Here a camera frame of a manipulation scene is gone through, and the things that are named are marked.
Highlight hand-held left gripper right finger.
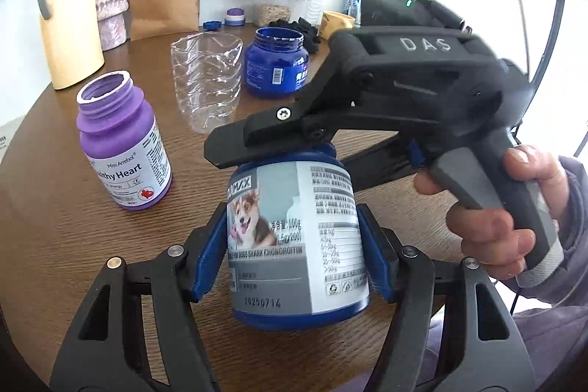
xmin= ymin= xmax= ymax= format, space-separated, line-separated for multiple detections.
xmin=356 ymin=203 xmax=539 ymax=392

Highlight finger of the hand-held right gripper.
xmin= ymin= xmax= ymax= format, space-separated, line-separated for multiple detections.
xmin=204 ymin=96 xmax=355 ymax=169
xmin=339 ymin=134 xmax=427 ymax=193

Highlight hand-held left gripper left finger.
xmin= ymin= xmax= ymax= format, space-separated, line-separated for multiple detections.
xmin=48 ymin=204 xmax=230 ymax=392

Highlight blue jar with dog label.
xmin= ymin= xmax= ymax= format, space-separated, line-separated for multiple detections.
xmin=225 ymin=143 xmax=371 ymax=332

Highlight person's right forearm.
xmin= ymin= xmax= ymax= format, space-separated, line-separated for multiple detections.
xmin=510 ymin=155 xmax=588 ymax=310

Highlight person's right hand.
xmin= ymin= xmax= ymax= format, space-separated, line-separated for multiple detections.
xmin=413 ymin=144 xmax=571 ymax=283

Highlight open dark blue jar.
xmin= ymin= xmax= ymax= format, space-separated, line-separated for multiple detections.
xmin=243 ymin=26 xmax=310 ymax=99

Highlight clear cut plastic bottle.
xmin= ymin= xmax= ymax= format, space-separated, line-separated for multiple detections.
xmin=170 ymin=31 xmax=244 ymax=134

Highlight black gloves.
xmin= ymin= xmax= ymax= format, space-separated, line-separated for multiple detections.
xmin=268 ymin=17 xmax=332 ymax=55

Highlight clear container of oats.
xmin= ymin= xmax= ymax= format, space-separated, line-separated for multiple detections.
xmin=252 ymin=3 xmax=293 ymax=28

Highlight purple supplement bottle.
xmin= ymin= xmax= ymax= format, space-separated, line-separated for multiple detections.
xmin=76 ymin=71 xmax=173 ymax=213

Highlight clear water bottle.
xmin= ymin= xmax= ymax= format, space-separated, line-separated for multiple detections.
xmin=302 ymin=0 xmax=326 ymax=28

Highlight person's grey pants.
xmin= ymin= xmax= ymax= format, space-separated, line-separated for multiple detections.
xmin=425 ymin=293 xmax=588 ymax=392

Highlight pink textured vase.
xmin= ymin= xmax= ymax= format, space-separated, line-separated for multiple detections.
xmin=89 ymin=0 xmax=130 ymax=52

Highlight cream thermos jug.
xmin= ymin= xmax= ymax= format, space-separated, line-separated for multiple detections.
xmin=36 ymin=0 xmax=106 ymax=91

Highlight white paper box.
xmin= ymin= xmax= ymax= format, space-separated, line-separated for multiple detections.
xmin=0 ymin=115 xmax=29 ymax=165

